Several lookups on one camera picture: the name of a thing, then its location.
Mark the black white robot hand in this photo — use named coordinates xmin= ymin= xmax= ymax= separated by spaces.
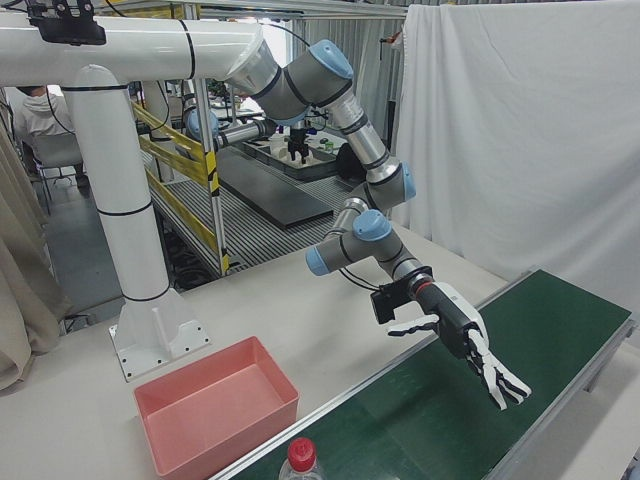
xmin=387 ymin=281 xmax=532 ymax=412

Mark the pink plastic basket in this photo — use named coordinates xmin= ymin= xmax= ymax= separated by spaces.
xmin=133 ymin=335 xmax=301 ymax=480

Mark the green conveyor belt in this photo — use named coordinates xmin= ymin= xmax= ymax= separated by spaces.
xmin=219 ymin=269 xmax=634 ymax=480
xmin=199 ymin=267 xmax=640 ymax=480

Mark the black bag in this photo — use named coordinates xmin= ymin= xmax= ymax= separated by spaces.
xmin=334 ymin=142 xmax=369 ymax=181

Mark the clear water bottle red cap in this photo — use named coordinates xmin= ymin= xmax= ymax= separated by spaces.
xmin=277 ymin=437 xmax=321 ymax=480

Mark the white curtain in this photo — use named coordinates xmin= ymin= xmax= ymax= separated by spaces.
xmin=394 ymin=0 xmax=640 ymax=321

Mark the grey background tray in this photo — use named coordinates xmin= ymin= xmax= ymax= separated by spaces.
xmin=243 ymin=137 xmax=351 ymax=182

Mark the black background conveyor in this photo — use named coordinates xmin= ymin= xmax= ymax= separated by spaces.
xmin=218 ymin=147 xmax=335 ymax=231

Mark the background black gripper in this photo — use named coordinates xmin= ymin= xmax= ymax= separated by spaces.
xmin=285 ymin=127 xmax=312 ymax=166

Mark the yellow safety railing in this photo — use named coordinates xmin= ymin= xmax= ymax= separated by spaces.
xmin=130 ymin=99 xmax=232 ymax=274

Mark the grey chair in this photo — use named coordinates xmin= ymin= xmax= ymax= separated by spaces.
xmin=22 ymin=132 xmax=91 ymax=191

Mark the beige curtain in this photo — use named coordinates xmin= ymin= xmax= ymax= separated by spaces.
xmin=0 ymin=117 xmax=71 ymax=394

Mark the person in white top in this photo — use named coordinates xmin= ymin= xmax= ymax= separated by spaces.
xmin=12 ymin=85 xmax=76 ymax=139

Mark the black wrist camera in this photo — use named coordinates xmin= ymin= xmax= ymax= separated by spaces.
xmin=370 ymin=282 xmax=412 ymax=325

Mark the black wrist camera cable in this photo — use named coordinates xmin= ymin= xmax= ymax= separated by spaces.
xmin=339 ymin=267 xmax=384 ymax=292

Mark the aluminium cell frame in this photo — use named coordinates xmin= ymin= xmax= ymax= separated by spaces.
xmin=99 ymin=0 xmax=409 ymax=276

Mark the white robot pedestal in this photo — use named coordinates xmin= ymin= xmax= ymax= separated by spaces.
xmin=0 ymin=13 xmax=266 ymax=385

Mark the black camera on beam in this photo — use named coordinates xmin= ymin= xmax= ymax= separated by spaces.
xmin=27 ymin=0 xmax=107 ymax=47

